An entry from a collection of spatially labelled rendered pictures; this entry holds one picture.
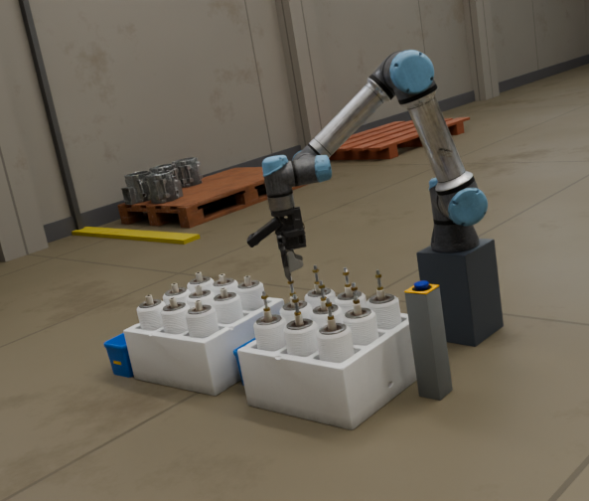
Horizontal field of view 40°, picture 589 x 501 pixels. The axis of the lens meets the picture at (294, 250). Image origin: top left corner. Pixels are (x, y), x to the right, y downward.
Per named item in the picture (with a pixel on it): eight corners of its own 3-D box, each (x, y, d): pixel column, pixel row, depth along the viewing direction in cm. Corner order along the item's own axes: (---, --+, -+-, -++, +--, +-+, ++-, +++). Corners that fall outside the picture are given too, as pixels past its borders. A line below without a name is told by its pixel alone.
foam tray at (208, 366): (213, 335, 301) (204, 290, 297) (292, 347, 276) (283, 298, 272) (134, 379, 273) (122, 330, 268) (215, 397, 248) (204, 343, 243)
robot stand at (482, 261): (456, 319, 275) (446, 236, 268) (504, 326, 263) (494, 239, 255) (427, 339, 263) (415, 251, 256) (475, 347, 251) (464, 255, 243)
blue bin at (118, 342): (171, 341, 302) (164, 312, 299) (191, 345, 295) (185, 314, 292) (109, 375, 281) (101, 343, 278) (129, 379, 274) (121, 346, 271)
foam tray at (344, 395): (327, 354, 265) (319, 303, 261) (428, 371, 240) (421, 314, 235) (247, 406, 238) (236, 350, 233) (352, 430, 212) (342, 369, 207)
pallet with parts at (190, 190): (241, 183, 623) (233, 142, 615) (313, 184, 566) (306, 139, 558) (117, 223, 550) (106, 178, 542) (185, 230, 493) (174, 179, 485)
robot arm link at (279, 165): (290, 156, 225) (260, 161, 225) (297, 194, 228) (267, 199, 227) (287, 152, 233) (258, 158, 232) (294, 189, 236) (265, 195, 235)
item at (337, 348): (319, 396, 220) (308, 335, 215) (336, 381, 227) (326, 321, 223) (350, 400, 214) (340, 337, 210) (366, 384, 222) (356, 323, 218)
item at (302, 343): (290, 392, 225) (279, 332, 221) (297, 377, 234) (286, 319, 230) (324, 390, 223) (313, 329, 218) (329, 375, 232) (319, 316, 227)
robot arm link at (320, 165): (324, 150, 237) (287, 157, 237) (330, 155, 226) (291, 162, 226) (328, 176, 239) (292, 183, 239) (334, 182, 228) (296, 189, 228)
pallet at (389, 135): (386, 162, 605) (384, 147, 602) (303, 164, 664) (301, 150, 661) (473, 129, 691) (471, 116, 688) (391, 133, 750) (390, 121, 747)
